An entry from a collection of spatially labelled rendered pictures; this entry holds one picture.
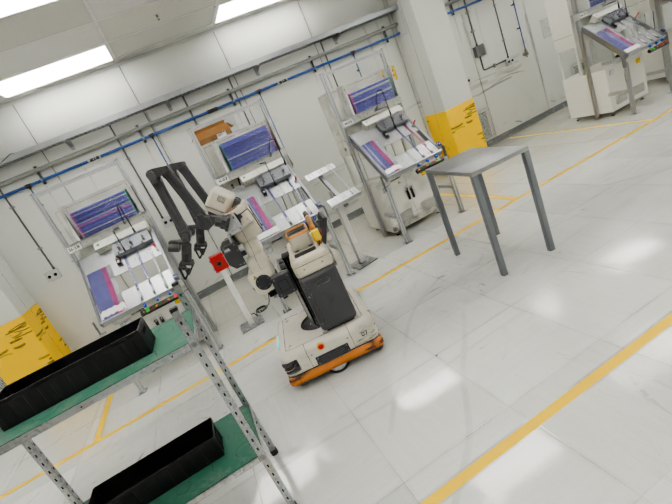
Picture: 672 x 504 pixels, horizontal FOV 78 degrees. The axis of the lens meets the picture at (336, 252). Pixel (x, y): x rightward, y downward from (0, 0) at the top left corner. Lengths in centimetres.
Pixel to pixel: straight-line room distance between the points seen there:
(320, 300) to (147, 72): 405
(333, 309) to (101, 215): 246
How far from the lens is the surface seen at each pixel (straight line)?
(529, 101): 814
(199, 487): 209
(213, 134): 461
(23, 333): 571
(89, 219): 432
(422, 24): 645
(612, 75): 689
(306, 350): 272
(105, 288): 414
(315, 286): 259
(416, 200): 480
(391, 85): 489
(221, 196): 263
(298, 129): 600
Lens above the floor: 151
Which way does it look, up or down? 17 degrees down
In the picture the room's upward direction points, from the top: 24 degrees counter-clockwise
